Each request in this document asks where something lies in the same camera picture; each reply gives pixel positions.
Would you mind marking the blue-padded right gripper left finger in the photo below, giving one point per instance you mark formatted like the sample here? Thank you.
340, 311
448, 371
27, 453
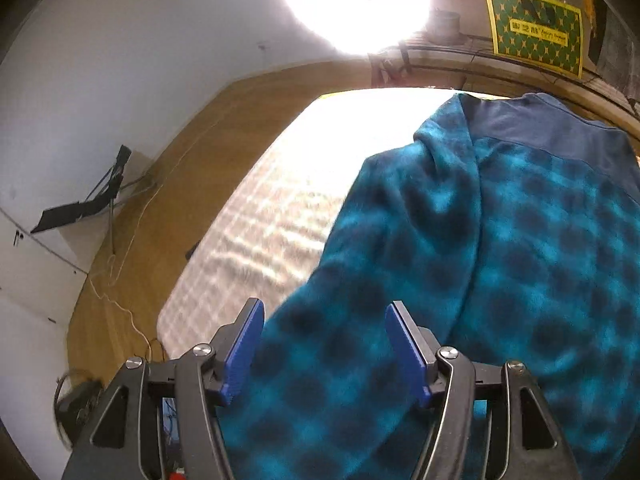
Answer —
225, 360

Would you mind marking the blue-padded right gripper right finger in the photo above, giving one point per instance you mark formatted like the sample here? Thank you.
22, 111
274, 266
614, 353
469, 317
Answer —
420, 356

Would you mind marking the teal plaid fleece jacket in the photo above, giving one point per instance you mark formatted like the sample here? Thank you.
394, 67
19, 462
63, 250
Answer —
510, 229

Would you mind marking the beige checked bed cover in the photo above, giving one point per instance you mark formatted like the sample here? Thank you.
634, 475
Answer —
269, 236

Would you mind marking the black folding stand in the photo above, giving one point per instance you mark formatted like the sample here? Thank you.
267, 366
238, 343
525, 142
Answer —
102, 196

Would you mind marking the grey bucket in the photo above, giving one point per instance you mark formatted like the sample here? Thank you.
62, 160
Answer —
444, 27

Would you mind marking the green yellow storage box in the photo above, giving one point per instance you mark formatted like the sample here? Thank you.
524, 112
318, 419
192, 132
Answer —
542, 33

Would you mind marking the grey plaid hanging coat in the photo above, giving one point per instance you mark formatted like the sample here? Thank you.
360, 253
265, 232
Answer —
618, 62

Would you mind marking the ring light on tripod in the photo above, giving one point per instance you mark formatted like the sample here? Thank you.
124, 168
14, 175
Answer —
365, 28

